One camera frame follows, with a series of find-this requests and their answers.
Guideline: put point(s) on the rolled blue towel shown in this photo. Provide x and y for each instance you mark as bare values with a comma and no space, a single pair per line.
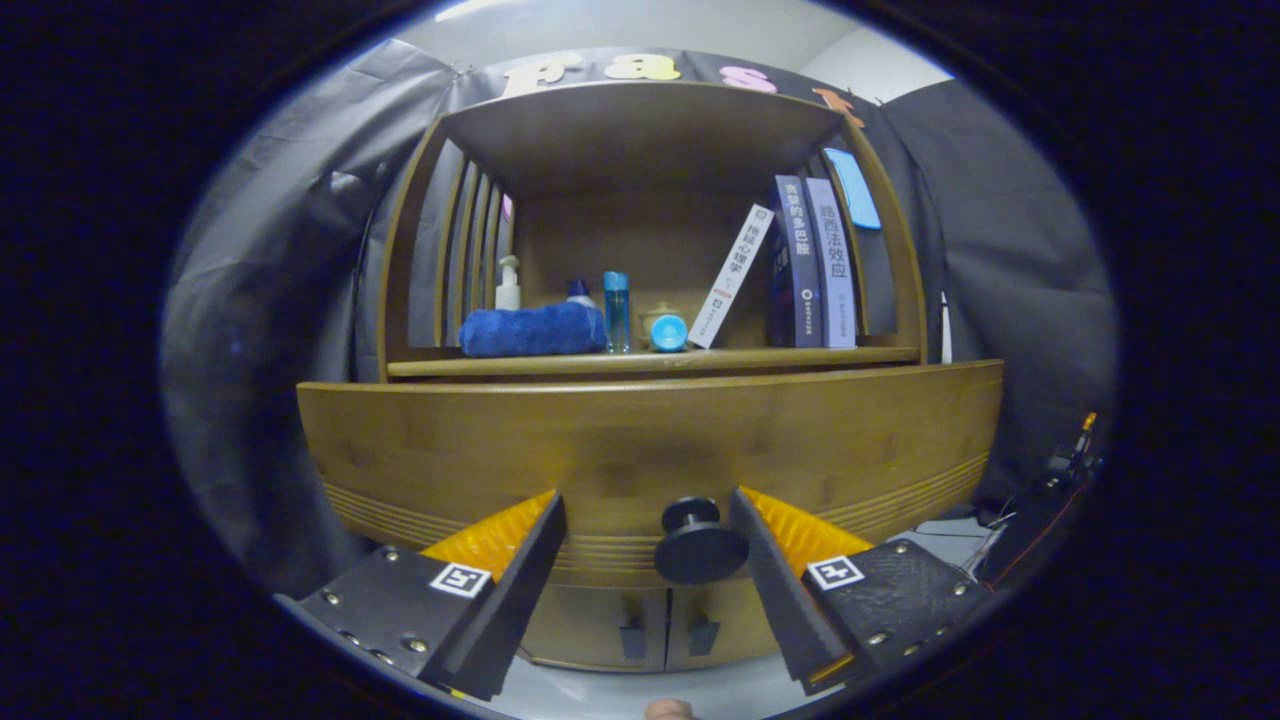
530,332

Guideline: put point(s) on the white book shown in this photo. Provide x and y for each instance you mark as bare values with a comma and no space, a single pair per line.
730,277

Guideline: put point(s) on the black device with orange tip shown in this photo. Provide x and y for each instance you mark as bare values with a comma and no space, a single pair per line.
1060,465

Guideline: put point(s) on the black backdrop cloth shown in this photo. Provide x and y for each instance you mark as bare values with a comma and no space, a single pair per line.
260,350

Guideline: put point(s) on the clear blue bottle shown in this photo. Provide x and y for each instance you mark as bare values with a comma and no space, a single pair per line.
616,310

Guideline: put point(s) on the light purple book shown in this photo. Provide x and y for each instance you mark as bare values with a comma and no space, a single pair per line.
835,265

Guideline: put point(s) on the black drawer knob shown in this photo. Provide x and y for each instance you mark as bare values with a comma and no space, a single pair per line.
700,550

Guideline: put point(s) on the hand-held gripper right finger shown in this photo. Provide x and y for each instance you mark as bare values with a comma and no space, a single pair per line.
775,600

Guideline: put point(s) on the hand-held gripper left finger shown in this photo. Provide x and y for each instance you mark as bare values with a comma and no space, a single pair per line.
515,610

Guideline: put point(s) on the beige lidded teacup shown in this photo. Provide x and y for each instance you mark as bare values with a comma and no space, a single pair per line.
660,310

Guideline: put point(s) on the dark blue book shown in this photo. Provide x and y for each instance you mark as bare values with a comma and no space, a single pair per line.
798,265

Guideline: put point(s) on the wooden countertop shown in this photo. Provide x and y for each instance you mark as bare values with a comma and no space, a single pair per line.
760,356

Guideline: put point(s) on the wooden cabinet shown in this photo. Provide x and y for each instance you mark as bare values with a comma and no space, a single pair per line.
640,130

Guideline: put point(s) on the wooden drawer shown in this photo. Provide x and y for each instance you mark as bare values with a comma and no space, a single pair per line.
620,440

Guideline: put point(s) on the white pump bottle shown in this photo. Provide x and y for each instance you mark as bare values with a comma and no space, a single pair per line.
508,292

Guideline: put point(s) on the white bottle with blue cap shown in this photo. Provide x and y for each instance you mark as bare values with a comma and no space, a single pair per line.
579,293

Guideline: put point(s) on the blue white squeeze tube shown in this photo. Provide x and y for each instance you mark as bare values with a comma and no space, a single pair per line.
669,333

